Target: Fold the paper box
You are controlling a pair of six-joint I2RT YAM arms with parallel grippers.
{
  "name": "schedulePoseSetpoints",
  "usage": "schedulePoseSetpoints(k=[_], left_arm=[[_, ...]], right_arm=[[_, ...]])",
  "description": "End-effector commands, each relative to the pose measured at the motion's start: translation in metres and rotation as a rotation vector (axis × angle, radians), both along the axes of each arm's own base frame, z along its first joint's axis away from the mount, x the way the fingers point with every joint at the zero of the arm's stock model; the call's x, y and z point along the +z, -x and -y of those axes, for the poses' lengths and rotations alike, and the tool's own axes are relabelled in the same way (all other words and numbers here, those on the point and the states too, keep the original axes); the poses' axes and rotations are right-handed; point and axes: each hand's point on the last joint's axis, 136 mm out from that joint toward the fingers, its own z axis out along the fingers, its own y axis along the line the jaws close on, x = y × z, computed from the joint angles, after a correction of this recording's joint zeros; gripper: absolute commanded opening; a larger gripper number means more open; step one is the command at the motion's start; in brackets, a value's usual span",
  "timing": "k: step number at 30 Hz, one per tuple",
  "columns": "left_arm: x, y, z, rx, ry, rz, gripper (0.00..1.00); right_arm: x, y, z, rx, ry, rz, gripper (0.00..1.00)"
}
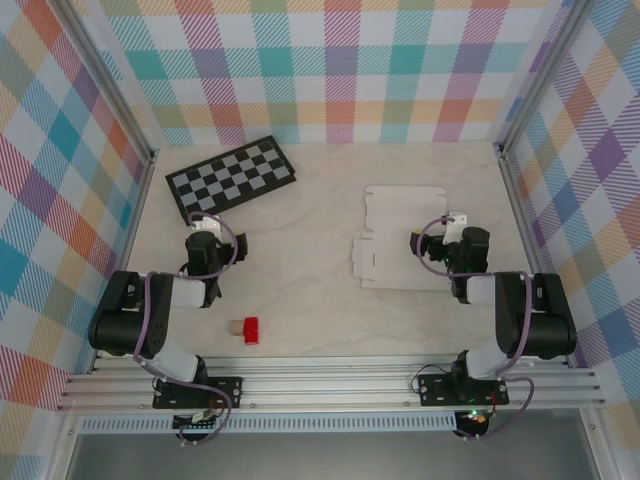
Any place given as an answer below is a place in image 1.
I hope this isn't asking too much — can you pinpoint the white paper box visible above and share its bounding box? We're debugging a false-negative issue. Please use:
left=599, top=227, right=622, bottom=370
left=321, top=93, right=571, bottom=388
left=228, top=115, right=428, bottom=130
left=351, top=184, right=469, bottom=290

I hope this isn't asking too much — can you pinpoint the black and grey checkerboard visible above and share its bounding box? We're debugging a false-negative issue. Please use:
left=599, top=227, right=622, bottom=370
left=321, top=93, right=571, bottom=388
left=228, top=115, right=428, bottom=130
left=165, top=135, right=299, bottom=228

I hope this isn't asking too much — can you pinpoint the red toy brick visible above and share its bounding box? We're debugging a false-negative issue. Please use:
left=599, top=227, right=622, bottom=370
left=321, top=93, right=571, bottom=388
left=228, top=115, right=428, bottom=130
left=242, top=315, right=262, bottom=346

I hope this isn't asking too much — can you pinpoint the small controller board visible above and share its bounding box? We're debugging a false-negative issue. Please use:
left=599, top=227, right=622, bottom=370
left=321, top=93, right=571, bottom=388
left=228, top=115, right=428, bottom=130
left=172, top=408, right=224, bottom=435
left=455, top=408, right=494, bottom=437

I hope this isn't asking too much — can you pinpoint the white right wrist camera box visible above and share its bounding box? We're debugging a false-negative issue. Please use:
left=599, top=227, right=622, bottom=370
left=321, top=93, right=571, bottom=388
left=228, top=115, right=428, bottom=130
left=442, top=212, right=469, bottom=244

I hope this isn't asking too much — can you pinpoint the aluminium side rail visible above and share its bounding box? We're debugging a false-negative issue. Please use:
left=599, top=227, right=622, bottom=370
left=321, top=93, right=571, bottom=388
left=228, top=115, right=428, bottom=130
left=493, top=142, right=575, bottom=370
left=89, top=149, right=159, bottom=375

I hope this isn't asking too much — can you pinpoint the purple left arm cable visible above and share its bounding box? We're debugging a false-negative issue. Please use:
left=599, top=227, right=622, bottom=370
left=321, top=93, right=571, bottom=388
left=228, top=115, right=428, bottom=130
left=133, top=210, right=235, bottom=446

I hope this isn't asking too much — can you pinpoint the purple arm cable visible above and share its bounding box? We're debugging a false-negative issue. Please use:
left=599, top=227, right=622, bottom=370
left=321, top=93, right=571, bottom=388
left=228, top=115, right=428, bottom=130
left=417, top=214, right=536, bottom=444
left=133, top=210, right=235, bottom=446

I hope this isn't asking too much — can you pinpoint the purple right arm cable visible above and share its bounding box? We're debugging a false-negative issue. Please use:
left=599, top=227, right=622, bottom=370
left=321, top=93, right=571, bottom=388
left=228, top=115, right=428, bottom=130
left=417, top=214, right=536, bottom=444

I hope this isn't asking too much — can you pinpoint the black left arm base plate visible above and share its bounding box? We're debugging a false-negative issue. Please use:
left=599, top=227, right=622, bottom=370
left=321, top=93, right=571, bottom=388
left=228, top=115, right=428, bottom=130
left=152, top=375, right=244, bottom=410

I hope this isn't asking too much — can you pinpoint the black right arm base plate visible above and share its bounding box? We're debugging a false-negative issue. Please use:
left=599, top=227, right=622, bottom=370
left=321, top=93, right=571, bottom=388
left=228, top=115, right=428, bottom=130
left=417, top=372, right=510, bottom=407

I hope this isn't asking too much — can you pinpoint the aluminium rail frame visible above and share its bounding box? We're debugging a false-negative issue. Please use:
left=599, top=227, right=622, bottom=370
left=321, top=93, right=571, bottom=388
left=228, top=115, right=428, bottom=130
left=55, top=353, right=609, bottom=414

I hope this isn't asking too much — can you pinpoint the aluminium corner post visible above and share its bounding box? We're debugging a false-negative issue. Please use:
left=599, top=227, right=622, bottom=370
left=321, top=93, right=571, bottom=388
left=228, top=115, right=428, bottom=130
left=49, top=0, right=160, bottom=169
left=492, top=0, right=594, bottom=154

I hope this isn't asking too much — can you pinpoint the slotted white cable duct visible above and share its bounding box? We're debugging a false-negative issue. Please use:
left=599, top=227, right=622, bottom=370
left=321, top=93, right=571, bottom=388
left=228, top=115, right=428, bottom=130
left=79, top=410, right=459, bottom=435

